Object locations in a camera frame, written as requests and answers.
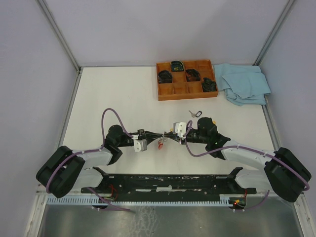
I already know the aluminium frame post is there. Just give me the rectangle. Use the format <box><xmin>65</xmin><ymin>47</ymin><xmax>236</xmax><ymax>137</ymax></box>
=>
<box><xmin>253</xmin><ymin>0</ymin><xmax>297</xmax><ymax>66</ymax></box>
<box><xmin>36</xmin><ymin>0</ymin><xmax>81</xmax><ymax>72</ymax></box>

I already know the metal key organizer red handle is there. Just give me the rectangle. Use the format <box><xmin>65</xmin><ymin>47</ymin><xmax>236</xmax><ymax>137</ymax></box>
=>
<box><xmin>158</xmin><ymin>134</ymin><xmax>167</xmax><ymax>150</ymax></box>

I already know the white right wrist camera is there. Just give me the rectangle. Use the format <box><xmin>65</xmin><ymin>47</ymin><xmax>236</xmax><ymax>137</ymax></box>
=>
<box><xmin>173</xmin><ymin>122</ymin><xmax>187</xmax><ymax>135</ymax></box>

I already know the dark rolled cloth grey pattern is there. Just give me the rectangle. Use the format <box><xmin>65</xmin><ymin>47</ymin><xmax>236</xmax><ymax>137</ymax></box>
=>
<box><xmin>158</xmin><ymin>70</ymin><xmax>172</xmax><ymax>83</ymax></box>

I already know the dark rolled cloth green pattern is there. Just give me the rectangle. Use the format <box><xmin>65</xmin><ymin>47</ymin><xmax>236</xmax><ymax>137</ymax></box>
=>
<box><xmin>201</xmin><ymin>78</ymin><xmax>217</xmax><ymax>92</ymax></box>

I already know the dark rolled cloth yellow pattern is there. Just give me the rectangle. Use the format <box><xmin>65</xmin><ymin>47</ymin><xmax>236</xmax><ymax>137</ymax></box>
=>
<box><xmin>170</xmin><ymin>60</ymin><xmax>185</xmax><ymax>72</ymax></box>

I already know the wooden compartment tray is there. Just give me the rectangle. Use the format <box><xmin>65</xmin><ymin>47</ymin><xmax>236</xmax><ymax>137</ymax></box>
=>
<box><xmin>156</xmin><ymin>59</ymin><xmax>218</xmax><ymax>101</ymax></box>

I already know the light blue cable duct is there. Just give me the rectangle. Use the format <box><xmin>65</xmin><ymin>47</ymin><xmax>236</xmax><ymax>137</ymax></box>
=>
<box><xmin>45</xmin><ymin>194</ymin><xmax>235</xmax><ymax>206</ymax></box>

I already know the aluminium frame post right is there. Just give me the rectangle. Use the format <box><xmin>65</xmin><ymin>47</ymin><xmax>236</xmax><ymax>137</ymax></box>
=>
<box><xmin>253</xmin><ymin>0</ymin><xmax>297</xmax><ymax>66</ymax></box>

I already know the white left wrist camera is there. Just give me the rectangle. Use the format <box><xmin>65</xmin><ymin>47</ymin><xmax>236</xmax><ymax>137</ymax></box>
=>
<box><xmin>133</xmin><ymin>139</ymin><xmax>147</xmax><ymax>153</ymax></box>

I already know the light blue cloth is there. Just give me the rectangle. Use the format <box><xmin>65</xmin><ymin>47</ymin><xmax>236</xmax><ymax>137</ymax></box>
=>
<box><xmin>213</xmin><ymin>63</ymin><xmax>271</xmax><ymax>106</ymax></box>

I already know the aluminium frame post left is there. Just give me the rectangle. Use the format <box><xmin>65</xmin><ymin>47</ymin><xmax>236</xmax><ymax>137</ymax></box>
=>
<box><xmin>36</xmin><ymin>0</ymin><xmax>81</xmax><ymax>72</ymax></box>

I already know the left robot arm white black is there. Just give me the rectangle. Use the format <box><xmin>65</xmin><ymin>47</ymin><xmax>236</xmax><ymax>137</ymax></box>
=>
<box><xmin>36</xmin><ymin>125</ymin><xmax>163</xmax><ymax>198</ymax></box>

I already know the black hook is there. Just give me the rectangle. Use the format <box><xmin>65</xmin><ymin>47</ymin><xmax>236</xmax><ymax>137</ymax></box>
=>
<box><xmin>189</xmin><ymin>110</ymin><xmax>202</xmax><ymax>118</ymax></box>

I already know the dark rolled cloth orange pattern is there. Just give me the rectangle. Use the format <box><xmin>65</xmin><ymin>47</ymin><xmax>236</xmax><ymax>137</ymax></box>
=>
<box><xmin>185</xmin><ymin>69</ymin><xmax>200</xmax><ymax>81</ymax></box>

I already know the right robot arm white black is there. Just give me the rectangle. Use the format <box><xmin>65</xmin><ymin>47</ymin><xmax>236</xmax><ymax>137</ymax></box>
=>
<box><xmin>164</xmin><ymin>117</ymin><xmax>312</xmax><ymax>202</ymax></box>

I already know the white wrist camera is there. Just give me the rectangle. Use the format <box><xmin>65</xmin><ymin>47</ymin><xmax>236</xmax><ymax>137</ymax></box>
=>
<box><xmin>133</xmin><ymin>139</ymin><xmax>147</xmax><ymax>153</ymax></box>
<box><xmin>173</xmin><ymin>122</ymin><xmax>187</xmax><ymax>135</ymax></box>

